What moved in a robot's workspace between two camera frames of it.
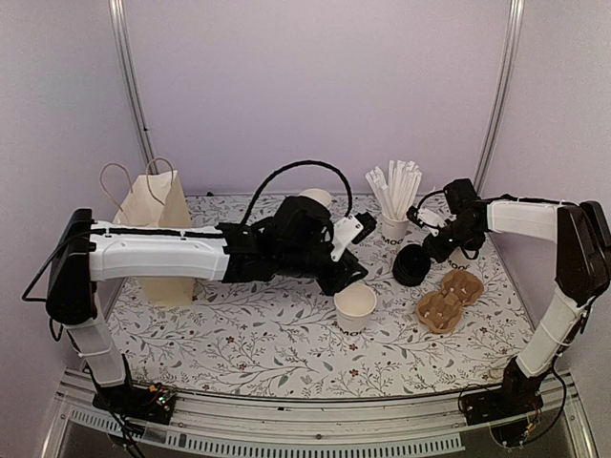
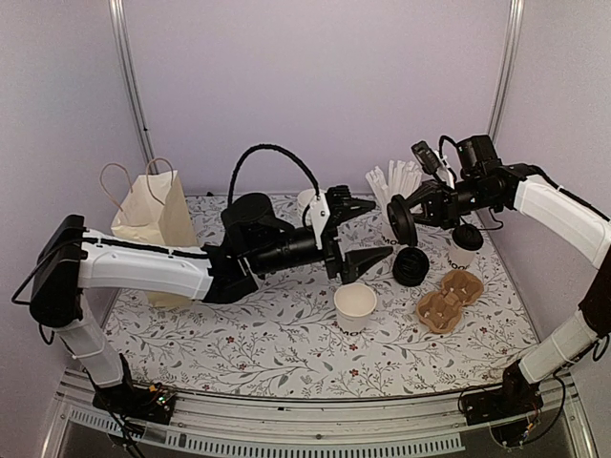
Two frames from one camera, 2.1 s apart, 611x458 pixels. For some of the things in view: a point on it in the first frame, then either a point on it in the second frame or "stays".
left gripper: [342, 278] -> [357, 261]
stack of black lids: [411, 264] stays
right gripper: [437, 253] -> [440, 205]
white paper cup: [354, 303] stays
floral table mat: [415, 323] stays
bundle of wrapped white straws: [397, 194] stays
